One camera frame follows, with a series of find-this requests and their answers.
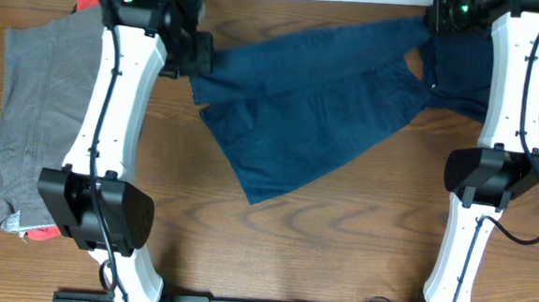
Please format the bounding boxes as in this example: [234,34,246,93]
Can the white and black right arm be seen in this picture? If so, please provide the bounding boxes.
[423,0,539,302]

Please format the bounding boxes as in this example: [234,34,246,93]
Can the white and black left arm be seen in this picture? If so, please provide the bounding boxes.
[37,0,214,302]

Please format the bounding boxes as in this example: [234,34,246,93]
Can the dark blue shorts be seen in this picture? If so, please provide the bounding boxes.
[190,17,430,204]

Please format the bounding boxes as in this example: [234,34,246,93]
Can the grey shorts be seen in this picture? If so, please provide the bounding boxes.
[0,7,104,233]

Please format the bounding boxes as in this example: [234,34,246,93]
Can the folded dark blue garment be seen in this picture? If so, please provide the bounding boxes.
[419,29,494,122]

